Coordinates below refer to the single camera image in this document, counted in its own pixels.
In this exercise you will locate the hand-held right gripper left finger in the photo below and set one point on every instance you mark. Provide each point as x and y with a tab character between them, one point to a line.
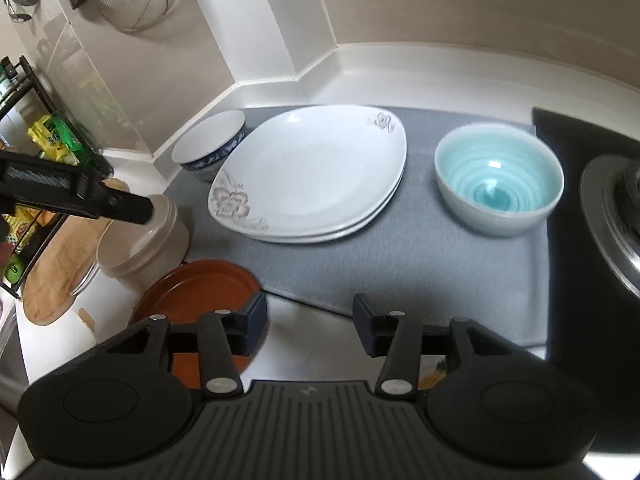
257	316

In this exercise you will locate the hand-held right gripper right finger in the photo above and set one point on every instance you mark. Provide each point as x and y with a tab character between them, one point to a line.
361	318

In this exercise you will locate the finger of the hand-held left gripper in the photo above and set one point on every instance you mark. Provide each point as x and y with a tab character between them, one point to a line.
127	206

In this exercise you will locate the cream ridged bowl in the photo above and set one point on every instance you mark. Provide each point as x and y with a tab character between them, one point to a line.
145	255

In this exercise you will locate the brown round plate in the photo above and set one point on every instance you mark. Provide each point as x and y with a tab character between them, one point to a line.
200	290

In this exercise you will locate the white square floral plate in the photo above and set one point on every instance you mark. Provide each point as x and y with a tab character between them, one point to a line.
300	239
310	170

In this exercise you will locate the light blue glazed bowl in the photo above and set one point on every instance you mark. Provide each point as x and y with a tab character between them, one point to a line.
500	175

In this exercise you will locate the yellow food packet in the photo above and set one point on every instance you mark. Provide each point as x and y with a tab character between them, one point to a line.
47	140

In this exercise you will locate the green food packet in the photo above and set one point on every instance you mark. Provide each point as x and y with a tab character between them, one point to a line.
82	145

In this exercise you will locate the yellow snack packet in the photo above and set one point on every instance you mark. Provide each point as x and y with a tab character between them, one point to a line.
22	230

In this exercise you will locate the grey felt mat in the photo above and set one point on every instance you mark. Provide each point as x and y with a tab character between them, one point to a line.
425	270

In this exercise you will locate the wooden cutting board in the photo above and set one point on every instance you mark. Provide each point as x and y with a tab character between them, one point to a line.
55	270

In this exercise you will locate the clear splash guard panel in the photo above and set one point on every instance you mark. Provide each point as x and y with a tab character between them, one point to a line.
100	85

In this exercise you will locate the black metal rack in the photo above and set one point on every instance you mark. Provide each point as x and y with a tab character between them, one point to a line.
25	67

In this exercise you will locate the steel gas burner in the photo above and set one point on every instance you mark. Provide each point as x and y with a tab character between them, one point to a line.
610	220

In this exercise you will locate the black glass cooktop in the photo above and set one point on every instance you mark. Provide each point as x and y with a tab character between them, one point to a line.
560	135

